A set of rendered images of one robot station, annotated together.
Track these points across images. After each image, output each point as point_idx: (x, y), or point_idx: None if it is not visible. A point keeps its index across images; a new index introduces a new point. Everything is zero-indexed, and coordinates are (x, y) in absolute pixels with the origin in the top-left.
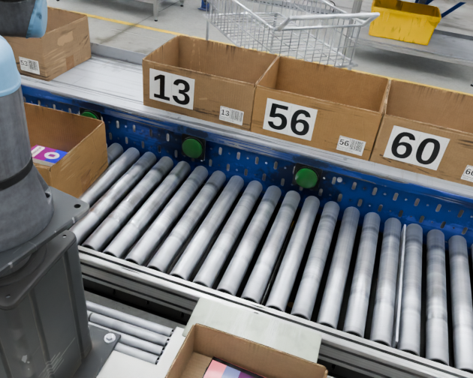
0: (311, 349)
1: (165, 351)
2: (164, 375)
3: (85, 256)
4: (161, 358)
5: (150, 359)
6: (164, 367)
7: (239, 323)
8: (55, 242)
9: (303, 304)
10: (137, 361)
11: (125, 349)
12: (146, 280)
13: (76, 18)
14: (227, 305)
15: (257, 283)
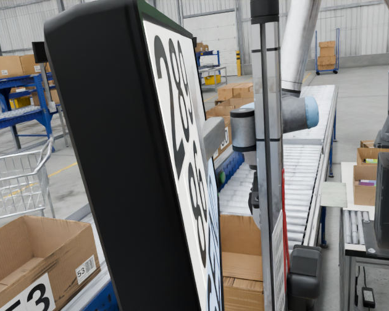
0: (332, 183)
1: (359, 210)
2: (372, 208)
3: (311, 243)
4: (363, 210)
5: (367, 213)
6: (368, 209)
7: (330, 196)
8: None
9: (307, 185)
10: (370, 215)
11: (367, 219)
12: (317, 221)
13: (12, 228)
14: (321, 199)
15: (301, 194)
